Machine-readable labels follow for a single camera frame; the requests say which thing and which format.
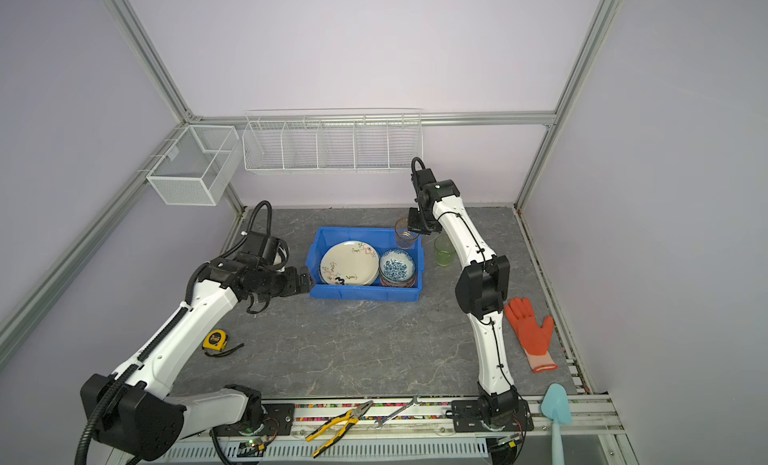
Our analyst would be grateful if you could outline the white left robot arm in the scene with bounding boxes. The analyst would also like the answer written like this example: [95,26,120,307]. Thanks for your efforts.
[74,220,314,464]

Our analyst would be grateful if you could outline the yellow tape measure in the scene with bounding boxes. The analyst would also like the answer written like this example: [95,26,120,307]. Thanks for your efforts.
[202,329,244,358]

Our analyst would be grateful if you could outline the blue white patterned bowl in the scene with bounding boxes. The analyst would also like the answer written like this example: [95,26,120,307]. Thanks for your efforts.
[379,249,417,288]

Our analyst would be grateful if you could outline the red work glove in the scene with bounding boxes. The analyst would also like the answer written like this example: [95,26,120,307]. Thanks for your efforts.
[504,297,558,373]

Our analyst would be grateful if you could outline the cream floral plate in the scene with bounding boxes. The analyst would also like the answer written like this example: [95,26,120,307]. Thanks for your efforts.
[319,241,380,286]

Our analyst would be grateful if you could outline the blue plastic bin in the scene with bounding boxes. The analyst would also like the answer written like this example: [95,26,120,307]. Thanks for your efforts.
[306,227,425,302]

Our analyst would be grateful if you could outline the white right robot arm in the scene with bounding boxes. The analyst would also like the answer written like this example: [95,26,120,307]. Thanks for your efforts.
[408,157,522,430]

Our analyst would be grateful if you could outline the silver wrench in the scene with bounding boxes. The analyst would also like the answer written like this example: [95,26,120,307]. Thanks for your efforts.
[375,396,421,430]

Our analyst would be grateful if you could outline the teal spatula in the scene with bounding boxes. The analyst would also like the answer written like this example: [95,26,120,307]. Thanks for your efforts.
[540,383,572,465]

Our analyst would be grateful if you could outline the yellow black pliers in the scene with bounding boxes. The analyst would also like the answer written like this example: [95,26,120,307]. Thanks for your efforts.
[305,400,374,459]

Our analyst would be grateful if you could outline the white wire wall rack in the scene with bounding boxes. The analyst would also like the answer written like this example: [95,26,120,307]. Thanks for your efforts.
[242,109,423,173]

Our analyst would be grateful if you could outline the white mesh box basket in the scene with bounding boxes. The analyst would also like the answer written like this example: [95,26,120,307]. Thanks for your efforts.
[147,125,243,206]

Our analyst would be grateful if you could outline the green glass cup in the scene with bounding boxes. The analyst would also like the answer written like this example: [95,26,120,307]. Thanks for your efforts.
[433,234,455,268]

